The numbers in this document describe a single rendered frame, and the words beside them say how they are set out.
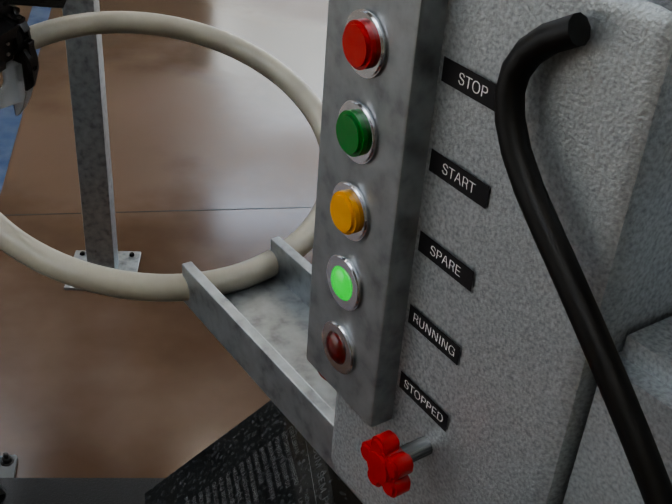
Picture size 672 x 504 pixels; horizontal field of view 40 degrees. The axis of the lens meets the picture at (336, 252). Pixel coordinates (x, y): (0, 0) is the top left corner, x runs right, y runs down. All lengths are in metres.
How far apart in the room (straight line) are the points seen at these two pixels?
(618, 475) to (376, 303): 0.17
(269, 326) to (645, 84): 0.66
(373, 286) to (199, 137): 3.13
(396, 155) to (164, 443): 1.86
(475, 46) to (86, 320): 2.30
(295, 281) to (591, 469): 0.59
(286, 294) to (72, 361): 1.57
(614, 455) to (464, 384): 0.10
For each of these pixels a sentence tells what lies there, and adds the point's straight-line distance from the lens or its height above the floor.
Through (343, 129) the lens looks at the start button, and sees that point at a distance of 0.51.
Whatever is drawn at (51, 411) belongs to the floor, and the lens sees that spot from 2.42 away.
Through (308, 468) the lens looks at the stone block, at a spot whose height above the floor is 0.78.
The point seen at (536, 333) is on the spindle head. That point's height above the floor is 1.35.
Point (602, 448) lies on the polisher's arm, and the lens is 0.48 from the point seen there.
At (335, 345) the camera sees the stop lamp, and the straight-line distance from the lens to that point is 0.59.
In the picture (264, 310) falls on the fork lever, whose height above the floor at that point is 1.02.
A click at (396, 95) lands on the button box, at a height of 1.44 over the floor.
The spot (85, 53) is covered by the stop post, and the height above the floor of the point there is 0.71.
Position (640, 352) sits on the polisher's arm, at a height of 1.36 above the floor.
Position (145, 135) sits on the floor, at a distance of 3.67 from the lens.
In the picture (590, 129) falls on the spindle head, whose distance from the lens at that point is 0.41.
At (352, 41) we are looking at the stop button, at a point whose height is 1.45.
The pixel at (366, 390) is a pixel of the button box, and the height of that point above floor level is 1.24.
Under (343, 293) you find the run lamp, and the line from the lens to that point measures 0.56.
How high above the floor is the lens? 1.63
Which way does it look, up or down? 33 degrees down
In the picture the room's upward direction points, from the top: 5 degrees clockwise
